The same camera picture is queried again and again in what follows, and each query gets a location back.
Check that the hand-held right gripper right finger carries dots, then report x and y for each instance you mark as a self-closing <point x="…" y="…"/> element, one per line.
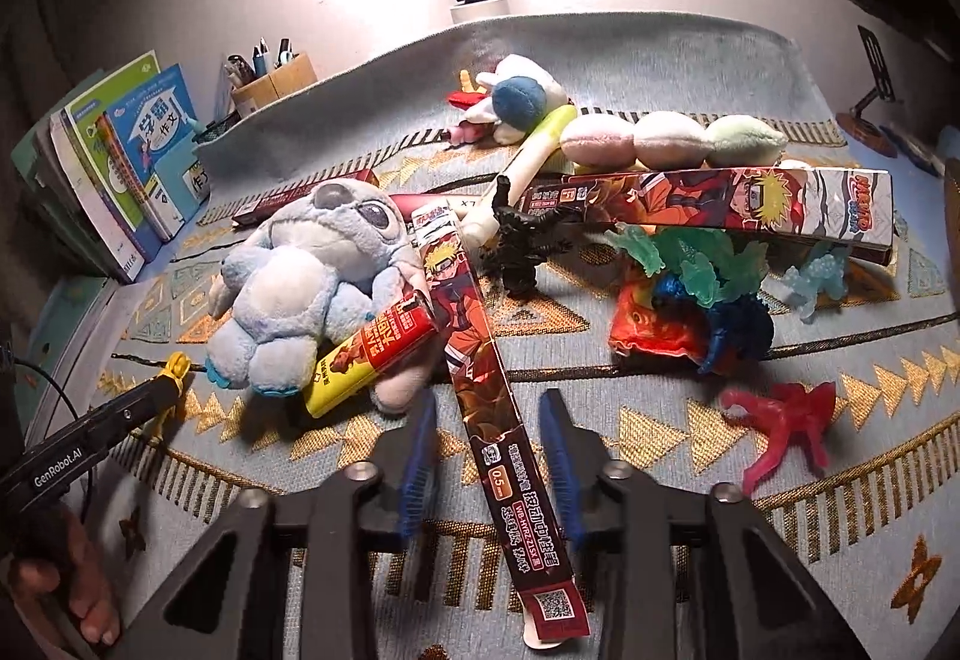
<point x="559" y="472"/>

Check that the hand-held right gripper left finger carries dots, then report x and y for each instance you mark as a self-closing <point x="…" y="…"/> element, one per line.
<point x="416" y="472"/>

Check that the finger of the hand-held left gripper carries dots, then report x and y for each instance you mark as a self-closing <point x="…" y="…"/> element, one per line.
<point x="135" y="405"/>

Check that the yellow toy figure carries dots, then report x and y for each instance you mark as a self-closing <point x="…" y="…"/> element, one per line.
<point x="178" y="371"/>

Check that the cartoon printed long pen box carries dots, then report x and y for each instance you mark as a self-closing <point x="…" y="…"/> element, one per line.
<point x="487" y="405"/>
<point x="675" y="199"/>

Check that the yellow red snack package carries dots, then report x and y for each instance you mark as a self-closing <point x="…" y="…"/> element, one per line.
<point x="360" y="360"/>

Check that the pale blue plush toy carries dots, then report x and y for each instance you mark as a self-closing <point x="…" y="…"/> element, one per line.
<point x="285" y="300"/>

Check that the black toy figure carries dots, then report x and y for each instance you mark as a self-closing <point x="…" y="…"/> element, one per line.
<point x="517" y="255"/>

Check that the translucent red toy figure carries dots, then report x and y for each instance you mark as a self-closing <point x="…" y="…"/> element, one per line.
<point x="795" y="420"/>

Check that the person's left hand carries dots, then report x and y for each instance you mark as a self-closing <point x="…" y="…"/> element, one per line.
<point x="82" y="592"/>

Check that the blue desk pad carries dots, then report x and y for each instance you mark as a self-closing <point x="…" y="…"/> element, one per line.
<point x="75" y="322"/>

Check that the orange red toy figure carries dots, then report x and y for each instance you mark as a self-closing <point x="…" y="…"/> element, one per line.
<point x="645" y="330"/>

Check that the white book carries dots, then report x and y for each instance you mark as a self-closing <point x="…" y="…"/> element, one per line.
<point x="82" y="202"/>

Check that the dark blue toy figure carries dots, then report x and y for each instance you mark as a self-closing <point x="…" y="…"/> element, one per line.
<point x="742" y="330"/>

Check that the translucent green toy figure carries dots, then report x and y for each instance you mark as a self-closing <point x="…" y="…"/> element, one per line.
<point x="705" y="277"/>

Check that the stack of workbooks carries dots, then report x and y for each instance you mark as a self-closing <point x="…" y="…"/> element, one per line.
<point x="37" y="180"/>

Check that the blue workbook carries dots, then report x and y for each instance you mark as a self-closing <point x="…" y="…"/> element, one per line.
<point x="161" y="142"/>

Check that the black mesh holder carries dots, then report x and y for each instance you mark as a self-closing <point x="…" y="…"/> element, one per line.
<point x="217" y="127"/>

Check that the translucent pale blue figure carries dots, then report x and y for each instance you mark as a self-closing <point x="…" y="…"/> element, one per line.
<point x="814" y="281"/>

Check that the pastel dumpling skewer plush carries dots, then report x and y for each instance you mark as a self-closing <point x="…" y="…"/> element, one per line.
<point x="660" y="139"/>

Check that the wooden pen holder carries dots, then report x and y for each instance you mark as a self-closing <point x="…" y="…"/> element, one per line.
<point x="277" y="86"/>

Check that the blue pen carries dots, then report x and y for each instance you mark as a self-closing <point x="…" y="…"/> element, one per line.
<point x="260" y="58"/>

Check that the white plush with blue ball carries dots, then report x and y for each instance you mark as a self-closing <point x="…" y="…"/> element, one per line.
<point x="517" y="101"/>

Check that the white black pen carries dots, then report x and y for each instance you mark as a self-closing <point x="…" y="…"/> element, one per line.
<point x="283" y="52"/>

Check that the black phone stand wooden base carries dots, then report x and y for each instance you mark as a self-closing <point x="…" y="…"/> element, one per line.
<point x="874" y="60"/>

